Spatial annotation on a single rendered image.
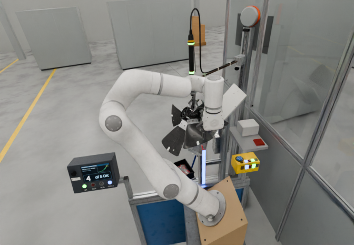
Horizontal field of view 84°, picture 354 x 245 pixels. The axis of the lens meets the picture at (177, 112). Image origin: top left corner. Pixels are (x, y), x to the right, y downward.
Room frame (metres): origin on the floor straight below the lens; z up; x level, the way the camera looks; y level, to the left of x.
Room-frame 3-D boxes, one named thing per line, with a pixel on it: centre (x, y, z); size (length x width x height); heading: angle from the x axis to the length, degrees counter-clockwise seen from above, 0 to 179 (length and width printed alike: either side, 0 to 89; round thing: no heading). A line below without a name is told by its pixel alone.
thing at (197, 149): (1.26, -0.16, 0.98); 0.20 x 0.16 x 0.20; 96
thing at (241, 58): (1.72, -0.60, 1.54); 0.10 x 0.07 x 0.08; 131
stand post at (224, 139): (1.48, -0.44, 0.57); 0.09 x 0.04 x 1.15; 6
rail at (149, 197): (0.94, -0.06, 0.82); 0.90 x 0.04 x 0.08; 96
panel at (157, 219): (0.94, -0.06, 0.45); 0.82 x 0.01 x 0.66; 96
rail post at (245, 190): (0.99, -0.49, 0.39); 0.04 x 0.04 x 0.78; 6
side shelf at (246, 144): (1.48, -0.66, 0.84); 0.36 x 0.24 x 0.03; 6
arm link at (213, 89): (0.81, -0.17, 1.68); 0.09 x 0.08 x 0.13; 14
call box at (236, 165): (0.98, -0.45, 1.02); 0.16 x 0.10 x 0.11; 96
